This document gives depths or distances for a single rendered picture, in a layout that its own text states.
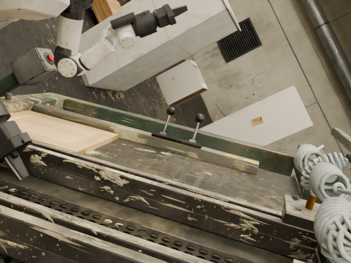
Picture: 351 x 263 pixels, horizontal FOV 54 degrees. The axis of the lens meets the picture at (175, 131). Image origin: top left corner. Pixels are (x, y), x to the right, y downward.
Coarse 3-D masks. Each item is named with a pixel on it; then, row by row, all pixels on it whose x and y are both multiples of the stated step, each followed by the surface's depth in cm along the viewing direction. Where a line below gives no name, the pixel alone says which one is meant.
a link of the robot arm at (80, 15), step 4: (64, 12) 129; (68, 12) 129; (76, 12) 129; (80, 12) 130; (84, 12) 133; (64, 16) 130; (68, 16) 129; (72, 16) 129; (76, 16) 130; (80, 16) 131
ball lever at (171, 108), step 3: (168, 108) 138; (171, 108) 137; (168, 111) 137; (171, 111) 137; (174, 111) 138; (168, 114) 138; (171, 114) 138; (168, 117) 138; (168, 120) 137; (165, 126) 136; (165, 129) 136; (162, 132) 136; (162, 135) 135; (165, 135) 135
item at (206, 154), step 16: (48, 112) 144; (64, 112) 143; (112, 128) 138; (128, 128) 139; (144, 144) 136; (160, 144) 134; (176, 144) 133; (208, 160) 130; (224, 160) 129; (240, 160) 127
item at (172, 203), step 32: (32, 160) 86; (64, 160) 83; (96, 160) 86; (320, 160) 69; (96, 192) 83; (128, 192) 81; (160, 192) 78; (192, 192) 81; (192, 224) 78; (224, 224) 76; (256, 224) 74; (288, 224) 73
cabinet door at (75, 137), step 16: (16, 112) 136; (32, 112) 141; (32, 128) 121; (48, 128) 124; (64, 128) 129; (80, 128) 132; (96, 128) 137; (48, 144) 108; (64, 144) 110; (80, 144) 114; (96, 144) 118
